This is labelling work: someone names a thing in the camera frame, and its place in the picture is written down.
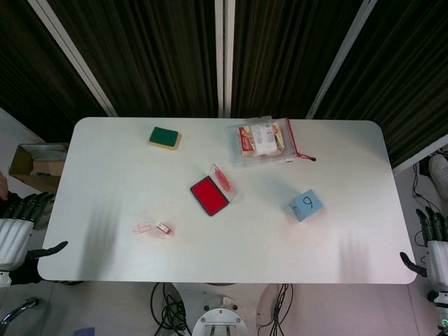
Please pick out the brown cardboard box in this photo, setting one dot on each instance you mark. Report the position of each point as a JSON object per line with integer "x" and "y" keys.
{"x": 35, "y": 166}

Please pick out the white frame post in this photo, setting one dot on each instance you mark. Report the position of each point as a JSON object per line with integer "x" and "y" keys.
{"x": 75, "y": 59}
{"x": 224, "y": 59}
{"x": 337, "y": 59}

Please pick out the red ink pad clear lid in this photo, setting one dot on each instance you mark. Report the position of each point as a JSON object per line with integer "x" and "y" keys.
{"x": 209, "y": 195}

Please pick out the white frame rail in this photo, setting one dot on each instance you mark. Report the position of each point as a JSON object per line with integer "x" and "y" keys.
{"x": 420, "y": 158}

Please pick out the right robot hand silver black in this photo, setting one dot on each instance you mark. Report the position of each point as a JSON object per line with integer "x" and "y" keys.
{"x": 439, "y": 259}

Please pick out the green yellow sponge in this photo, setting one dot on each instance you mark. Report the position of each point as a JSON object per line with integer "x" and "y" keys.
{"x": 164, "y": 138}

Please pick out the blue paper note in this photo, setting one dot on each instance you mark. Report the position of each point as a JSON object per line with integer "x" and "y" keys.
{"x": 306, "y": 205}

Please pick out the white label tag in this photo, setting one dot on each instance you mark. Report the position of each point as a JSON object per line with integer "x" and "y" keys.
{"x": 163, "y": 227}

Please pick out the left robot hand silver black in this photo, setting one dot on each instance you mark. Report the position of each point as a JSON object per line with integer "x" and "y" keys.
{"x": 14, "y": 239}

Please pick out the clear zip bag red zipper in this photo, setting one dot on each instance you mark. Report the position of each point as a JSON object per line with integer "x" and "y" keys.
{"x": 241, "y": 154}

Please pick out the white shoe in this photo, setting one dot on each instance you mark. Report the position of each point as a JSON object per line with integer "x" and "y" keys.
{"x": 440, "y": 175}

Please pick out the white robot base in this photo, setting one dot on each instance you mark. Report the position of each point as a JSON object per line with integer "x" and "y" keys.
{"x": 224, "y": 315}

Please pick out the dark pleated curtain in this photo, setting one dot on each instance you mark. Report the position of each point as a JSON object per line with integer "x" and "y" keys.
{"x": 147, "y": 56}
{"x": 402, "y": 80}
{"x": 287, "y": 56}
{"x": 31, "y": 77}

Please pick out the red yellow snack packet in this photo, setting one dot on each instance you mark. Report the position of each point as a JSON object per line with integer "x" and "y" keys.
{"x": 260, "y": 140}

